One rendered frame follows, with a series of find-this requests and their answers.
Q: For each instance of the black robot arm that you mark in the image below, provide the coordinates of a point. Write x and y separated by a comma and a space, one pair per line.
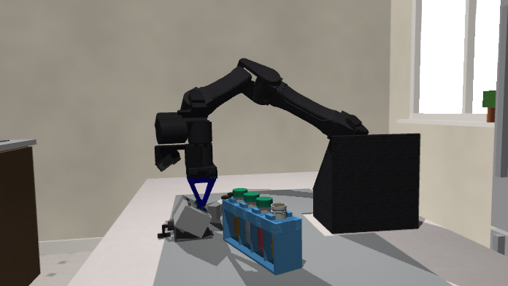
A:
190, 122

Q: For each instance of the blue tube rack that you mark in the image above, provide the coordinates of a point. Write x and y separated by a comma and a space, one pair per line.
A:
287, 236

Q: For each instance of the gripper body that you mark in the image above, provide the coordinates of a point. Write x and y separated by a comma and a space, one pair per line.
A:
208, 168

